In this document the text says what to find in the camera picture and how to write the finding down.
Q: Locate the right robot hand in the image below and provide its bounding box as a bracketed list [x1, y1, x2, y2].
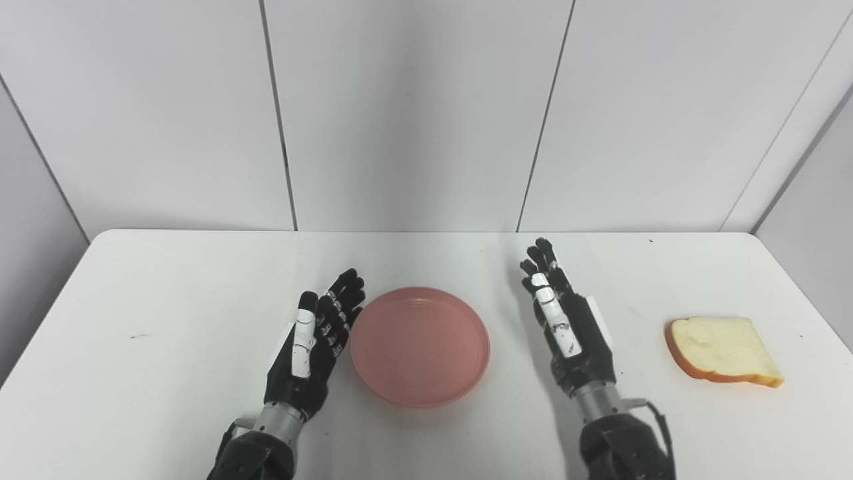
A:
[520, 237, 618, 401]

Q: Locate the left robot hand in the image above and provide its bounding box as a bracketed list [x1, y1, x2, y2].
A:
[264, 268, 367, 422]

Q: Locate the pink plate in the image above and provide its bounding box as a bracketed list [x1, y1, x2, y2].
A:
[350, 287, 491, 409]

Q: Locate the slice of bread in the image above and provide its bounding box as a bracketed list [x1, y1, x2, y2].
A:
[664, 317, 785, 389]

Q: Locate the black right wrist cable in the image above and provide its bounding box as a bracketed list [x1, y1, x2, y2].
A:
[622, 399, 678, 480]

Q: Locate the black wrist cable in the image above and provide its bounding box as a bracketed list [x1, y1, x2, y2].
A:
[622, 399, 678, 480]
[208, 419, 258, 480]

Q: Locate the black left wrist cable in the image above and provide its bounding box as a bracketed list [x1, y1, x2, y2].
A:
[208, 419, 258, 480]

